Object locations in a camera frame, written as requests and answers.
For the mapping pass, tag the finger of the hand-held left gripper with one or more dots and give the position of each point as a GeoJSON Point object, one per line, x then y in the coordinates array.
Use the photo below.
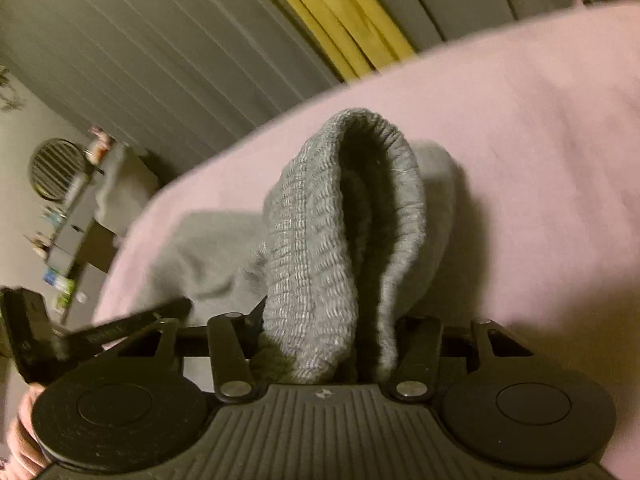
{"type": "Point", "coordinates": [130, 322]}

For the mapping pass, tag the yellow curtain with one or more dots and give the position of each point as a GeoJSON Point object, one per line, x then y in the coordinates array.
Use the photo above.
{"type": "Point", "coordinates": [340, 20]}

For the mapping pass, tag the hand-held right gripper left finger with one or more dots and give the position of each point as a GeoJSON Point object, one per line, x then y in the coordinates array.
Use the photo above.
{"type": "Point", "coordinates": [227, 347]}

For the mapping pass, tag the grey pants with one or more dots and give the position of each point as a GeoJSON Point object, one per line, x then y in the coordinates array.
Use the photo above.
{"type": "Point", "coordinates": [330, 240]}

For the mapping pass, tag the person's left hand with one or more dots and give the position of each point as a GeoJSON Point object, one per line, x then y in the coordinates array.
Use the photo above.
{"type": "Point", "coordinates": [25, 440]}

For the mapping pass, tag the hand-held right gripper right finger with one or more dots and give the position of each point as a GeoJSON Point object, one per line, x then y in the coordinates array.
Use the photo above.
{"type": "Point", "coordinates": [419, 350]}

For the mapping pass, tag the pink bed sheet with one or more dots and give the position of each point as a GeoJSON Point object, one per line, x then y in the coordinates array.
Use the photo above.
{"type": "Point", "coordinates": [525, 185]}

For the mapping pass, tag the round slatted wall decoration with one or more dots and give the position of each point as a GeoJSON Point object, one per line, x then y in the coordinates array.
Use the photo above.
{"type": "Point", "coordinates": [57, 167]}

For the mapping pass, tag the grey shelf unit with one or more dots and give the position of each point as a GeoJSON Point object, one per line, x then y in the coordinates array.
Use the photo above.
{"type": "Point", "coordinates": [87, 220]}

